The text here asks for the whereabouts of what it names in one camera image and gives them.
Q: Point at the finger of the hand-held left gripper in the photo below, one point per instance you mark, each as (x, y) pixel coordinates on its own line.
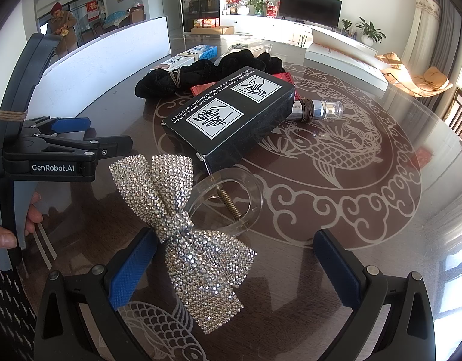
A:
(114, 146)
(71, 125)

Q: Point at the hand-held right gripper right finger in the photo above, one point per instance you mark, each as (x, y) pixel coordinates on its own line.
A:
(336, 267)

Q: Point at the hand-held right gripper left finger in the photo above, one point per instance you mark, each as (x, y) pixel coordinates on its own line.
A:
(135, 267)

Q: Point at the silver rhinestone bow hair clip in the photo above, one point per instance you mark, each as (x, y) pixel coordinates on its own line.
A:
(201, 255)

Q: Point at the person's left hand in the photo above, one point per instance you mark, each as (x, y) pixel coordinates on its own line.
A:
(34, 212)

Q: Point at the white partition board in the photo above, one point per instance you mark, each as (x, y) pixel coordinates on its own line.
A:
(103, 64)

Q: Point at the black velvet scrunchie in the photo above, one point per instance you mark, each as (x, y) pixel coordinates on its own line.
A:
(155, 82)
(249, 62)

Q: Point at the dark dining chair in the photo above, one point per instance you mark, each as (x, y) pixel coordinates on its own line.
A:
(89, 32)

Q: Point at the red packet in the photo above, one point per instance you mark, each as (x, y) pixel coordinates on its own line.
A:
(198, 90)

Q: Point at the red door poster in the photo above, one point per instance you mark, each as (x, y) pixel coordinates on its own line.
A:
(92, 9)

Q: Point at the clear oval hair clip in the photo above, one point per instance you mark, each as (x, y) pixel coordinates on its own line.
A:
(228, 203)

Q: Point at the dining table with patterned cloth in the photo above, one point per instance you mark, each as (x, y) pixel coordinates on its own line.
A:
(115, 18)

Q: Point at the black box with white labels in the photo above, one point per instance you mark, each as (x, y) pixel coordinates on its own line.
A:
(231, 120)

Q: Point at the blue and white toothpaste box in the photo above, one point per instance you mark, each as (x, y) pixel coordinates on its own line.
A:
(201, 53)

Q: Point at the person's black patterned garment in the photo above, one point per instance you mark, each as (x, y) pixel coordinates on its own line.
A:
(9, 308)

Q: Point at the flat cardboard box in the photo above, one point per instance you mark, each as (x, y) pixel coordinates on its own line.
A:
(212, 30)

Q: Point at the colourful gift boxes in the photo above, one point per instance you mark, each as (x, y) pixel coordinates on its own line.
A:
(206, 21)

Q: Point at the clear plastic packet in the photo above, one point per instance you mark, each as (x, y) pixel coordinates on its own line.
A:
(253, 49)

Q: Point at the white round vase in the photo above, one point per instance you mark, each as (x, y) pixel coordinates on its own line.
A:
(243, 9)

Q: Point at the red flower bouquet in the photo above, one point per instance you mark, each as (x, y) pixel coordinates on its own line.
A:
(233, 0)

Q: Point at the brown wooden chair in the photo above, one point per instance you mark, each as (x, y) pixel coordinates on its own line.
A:
(458, 112)

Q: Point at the white television cabinet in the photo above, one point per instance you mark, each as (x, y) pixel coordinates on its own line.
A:
(276, 26)

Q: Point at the green leafy potted plant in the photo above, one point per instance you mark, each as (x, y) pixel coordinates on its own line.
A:
(258, 4)

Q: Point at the flat white box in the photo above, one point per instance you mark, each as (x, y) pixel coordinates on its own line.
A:
(343, 64)

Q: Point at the red gift bag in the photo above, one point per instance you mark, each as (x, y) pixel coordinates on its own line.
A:
(271, 8)

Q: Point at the orange lounge chair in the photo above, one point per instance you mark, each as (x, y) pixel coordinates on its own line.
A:
(430, 79)

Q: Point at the large plant in white pot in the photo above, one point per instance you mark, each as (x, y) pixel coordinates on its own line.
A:
(370, 32)

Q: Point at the black television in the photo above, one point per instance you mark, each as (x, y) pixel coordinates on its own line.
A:
(310, 5)

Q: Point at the small green potted plant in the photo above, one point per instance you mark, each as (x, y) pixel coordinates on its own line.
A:
(345, 25)

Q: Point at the grey curtain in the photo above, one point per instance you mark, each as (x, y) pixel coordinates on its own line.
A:
(447, 37)

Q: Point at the covered standing air conditioner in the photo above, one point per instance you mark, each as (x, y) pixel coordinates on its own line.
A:
(426, 18)

